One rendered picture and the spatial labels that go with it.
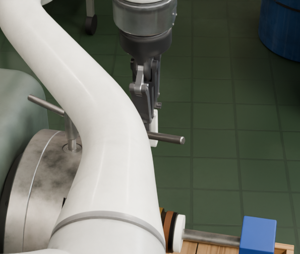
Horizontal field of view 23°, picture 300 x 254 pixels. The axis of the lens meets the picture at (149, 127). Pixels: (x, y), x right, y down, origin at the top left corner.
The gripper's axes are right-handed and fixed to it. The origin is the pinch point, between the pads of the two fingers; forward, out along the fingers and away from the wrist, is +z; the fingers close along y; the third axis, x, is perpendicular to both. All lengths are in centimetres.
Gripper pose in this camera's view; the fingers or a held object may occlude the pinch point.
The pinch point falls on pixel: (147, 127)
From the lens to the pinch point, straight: 116.9
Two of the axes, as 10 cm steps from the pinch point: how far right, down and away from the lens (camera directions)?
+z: 0.2, 7.4, 6.8
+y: 2.0, -6.7, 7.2
